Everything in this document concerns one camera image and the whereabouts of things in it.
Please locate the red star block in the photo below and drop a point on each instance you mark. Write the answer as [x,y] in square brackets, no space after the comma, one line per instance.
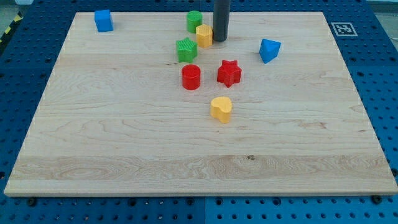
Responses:
[229,73]

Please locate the blue cube block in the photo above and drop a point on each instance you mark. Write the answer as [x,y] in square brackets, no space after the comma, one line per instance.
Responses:
[103,20]

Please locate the black bolt front left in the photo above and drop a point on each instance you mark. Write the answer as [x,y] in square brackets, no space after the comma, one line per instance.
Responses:
[31,202]

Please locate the green star block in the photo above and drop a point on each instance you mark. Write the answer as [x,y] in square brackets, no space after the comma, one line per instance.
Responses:
[186,49]

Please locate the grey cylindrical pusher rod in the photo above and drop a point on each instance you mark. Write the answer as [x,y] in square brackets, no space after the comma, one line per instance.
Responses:
[221,9]

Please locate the yellow heart block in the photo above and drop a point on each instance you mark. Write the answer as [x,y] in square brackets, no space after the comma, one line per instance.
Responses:
[221,108]

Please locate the green cylinder block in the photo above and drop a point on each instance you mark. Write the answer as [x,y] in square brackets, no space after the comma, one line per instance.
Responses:
[194,19]

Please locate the yellow hexagon block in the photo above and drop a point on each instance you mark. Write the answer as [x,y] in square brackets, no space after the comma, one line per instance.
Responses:
[204,34]

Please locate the black bolt front right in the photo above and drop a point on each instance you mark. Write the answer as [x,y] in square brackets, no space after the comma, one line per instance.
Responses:
[377,199]

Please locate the red cylinder block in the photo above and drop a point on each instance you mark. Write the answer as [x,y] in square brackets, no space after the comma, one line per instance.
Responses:
[191,77]

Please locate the white fiducial marker tag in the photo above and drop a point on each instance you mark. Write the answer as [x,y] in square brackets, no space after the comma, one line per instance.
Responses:
[344,29]

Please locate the blue triangle block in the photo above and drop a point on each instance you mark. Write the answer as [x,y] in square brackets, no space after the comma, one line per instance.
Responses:
[269,50]

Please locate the black bolt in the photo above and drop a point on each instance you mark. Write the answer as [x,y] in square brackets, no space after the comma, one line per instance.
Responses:
[31,202]
[377,199]

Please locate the wooden board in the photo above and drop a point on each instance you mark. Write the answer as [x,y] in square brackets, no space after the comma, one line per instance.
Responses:
[115,120]

